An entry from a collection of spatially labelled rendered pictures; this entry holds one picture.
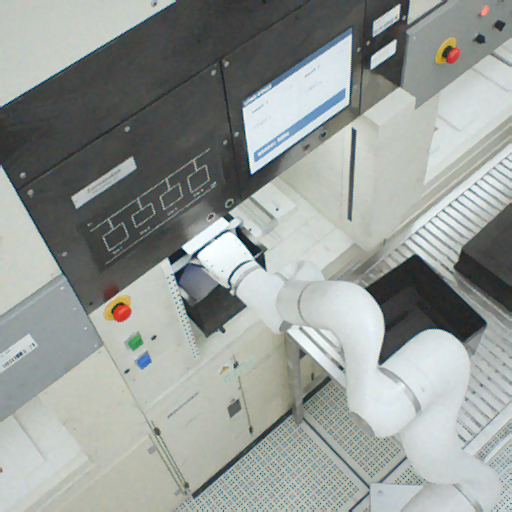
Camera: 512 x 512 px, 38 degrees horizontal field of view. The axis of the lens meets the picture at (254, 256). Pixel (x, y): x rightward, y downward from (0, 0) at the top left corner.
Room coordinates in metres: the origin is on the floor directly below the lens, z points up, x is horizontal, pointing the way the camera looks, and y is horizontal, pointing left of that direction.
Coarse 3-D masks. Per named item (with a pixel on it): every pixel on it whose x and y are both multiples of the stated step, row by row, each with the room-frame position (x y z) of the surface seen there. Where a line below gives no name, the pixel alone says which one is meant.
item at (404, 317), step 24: (408, 264) 1.04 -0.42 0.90; (384, 288) 1.00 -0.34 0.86; (408, 288) 1.04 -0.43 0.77; (432, 288) 0.98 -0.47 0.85; (384, 312) 0.97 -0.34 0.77; (408, 312) 0.95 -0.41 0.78; (432, 312) 0.94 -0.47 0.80; (456, 312) 0.90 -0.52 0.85; (384, 336) 0.90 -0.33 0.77; (408, 336) 0.89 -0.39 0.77; (456, 336) 0.87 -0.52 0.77; (480, 336) 0.81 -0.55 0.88; (384, 360) 0.76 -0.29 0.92
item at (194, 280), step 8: (184, 272) 0.96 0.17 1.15; (192, 272) 0.97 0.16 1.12; (200, 272) 0.98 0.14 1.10; (184, 280) 0.96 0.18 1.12; (192, 280) 0.97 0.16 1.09; (200, 280) 0.98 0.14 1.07; (208, 280) 0.99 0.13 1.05; (184, 288) 0.95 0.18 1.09; (192, 288) 0.96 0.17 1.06; (200, 288) 0.98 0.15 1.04; (208, 288) 0.99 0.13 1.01; (192, 296) 0.96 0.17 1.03; (200, 296) 0.97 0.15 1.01
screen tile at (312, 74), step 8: (328, 56) 1.09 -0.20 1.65; (344, 56) 1.12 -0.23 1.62; (320, 64) 1.08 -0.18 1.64; (328, 64) 1.09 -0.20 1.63; (336, 64) 1.11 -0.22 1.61; (344, 64) 1.12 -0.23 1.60; (304, 72) 1.06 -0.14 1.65; (312, 72) 1.07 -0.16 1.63; (320, 72) 1.08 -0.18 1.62; (336, 72) 1.11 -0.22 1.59; (344, 72) 1.12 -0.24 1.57; (304, 80) 1.06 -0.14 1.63; (312, 80) 1.07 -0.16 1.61; (328, 80) 1.09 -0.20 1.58; (336, 80) 1.11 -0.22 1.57; (344, 80) 1.12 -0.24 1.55; (320, 88) 1.08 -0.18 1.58; (328, 88) 1.09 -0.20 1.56; (336, 88) 1.11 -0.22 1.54; (304, 96) 1.06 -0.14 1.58; (312, 96) 1.07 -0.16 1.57; (320, 96) 1.08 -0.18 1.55; (304, 104) 1.06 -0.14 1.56; (312, 104) 1.07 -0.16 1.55
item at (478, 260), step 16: (496, 224) 1.16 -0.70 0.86; (480, 240) 1.11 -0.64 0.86; (496, 240) 1.10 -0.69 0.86; (464, 256) 1.07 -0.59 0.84; (480, 256) 1.06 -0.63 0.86; (496, 256) 1.05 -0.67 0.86; (464, 272) 1.06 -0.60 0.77; (480, 272) 1.03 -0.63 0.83; (496, 272) 1.00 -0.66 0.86; (496, 288) 0.98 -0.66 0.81
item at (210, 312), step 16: (224, 224) 1.00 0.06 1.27; (240, 224) 1.05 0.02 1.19; (192, 240) 0.97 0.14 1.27; (208, 240) 0.96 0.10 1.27; (240, 240) 1.04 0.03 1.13; (256, 240) 1.01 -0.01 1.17; (256, 256) 0.96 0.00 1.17; (224, 288) 0.90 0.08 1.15; (192, 304) 0.86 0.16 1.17; (208, 304) 0.87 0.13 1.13; (224, 304) 0.89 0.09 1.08; (240, 304) 0.92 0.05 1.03; (192, 320) 0.88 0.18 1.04; (208, 320) 0.86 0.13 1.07; (224, 320) 0.89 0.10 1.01; (208, 336) 0.86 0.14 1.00
